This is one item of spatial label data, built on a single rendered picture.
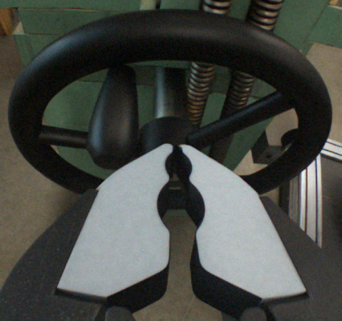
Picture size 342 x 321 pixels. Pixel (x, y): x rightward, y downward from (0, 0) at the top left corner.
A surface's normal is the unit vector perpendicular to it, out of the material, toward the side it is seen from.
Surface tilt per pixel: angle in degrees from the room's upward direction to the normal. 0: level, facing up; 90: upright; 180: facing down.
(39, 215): 1
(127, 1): 90
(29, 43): 90
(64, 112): 90
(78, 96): 90
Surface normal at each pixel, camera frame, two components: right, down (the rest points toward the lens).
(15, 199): 0.13, -0.49
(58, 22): 0.00, 0.87
